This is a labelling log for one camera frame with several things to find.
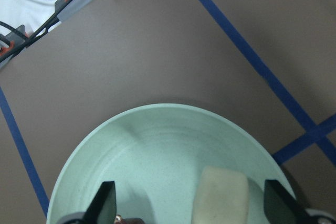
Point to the brown bun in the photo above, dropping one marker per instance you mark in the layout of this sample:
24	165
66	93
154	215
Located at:
121	220

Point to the green plate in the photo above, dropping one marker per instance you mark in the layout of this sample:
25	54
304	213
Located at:
155	154

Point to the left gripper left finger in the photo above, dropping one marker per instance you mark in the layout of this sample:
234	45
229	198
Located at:
102	209

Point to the white bun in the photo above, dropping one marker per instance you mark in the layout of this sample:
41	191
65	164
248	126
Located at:
222	196

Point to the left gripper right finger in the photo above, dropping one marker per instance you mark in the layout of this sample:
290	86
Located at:
281	207

